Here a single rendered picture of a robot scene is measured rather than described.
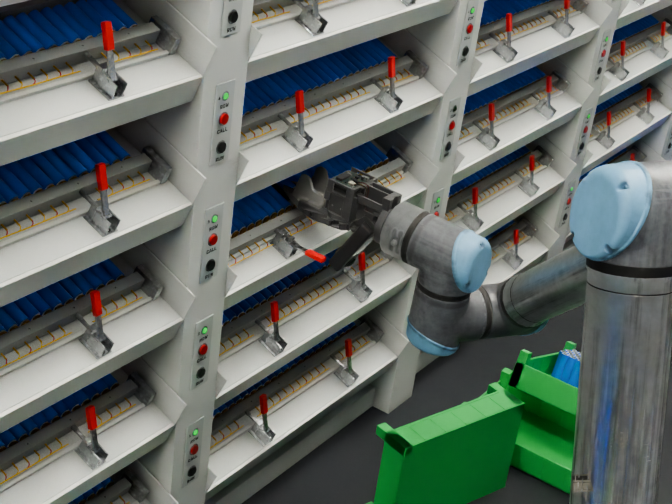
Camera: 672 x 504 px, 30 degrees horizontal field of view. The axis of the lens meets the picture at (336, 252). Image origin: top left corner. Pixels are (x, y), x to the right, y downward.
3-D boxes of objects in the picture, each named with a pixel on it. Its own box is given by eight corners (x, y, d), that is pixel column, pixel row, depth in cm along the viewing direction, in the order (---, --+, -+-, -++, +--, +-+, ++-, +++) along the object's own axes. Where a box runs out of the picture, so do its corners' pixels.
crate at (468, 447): (505, 487, 246) (477, 465, 251) (525, 402, 237) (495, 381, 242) (389, 538, 228) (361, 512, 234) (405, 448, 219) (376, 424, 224)
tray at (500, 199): (555, 192, 303) (586, 151, 295) (426, 275, 257) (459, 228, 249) (493, 138, 309) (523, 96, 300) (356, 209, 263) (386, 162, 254)
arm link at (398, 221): (425, 251, 208) (394, 271, 201) (400, 240, 210) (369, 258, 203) (435, 204, 204) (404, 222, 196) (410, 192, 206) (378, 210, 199)
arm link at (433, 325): (479, 357, 207) (495, 294, 201) (417, 364, 203) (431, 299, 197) (453, 325, 214) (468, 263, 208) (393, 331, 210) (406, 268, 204)
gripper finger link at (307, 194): (288, 161, 211) (334, 180, 208) (283, 192, 214) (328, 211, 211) (278, 166, 209) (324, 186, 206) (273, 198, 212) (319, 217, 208)
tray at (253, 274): (416, 204, 242) (440, 169, 236) (214, 316, 196) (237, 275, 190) (343, 137, 247) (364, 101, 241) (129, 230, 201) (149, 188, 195)
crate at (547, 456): (625, 456, 260) (634, 425, 256) (584, 502, 245) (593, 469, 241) (498, 397, 274) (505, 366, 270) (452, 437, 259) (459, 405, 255)
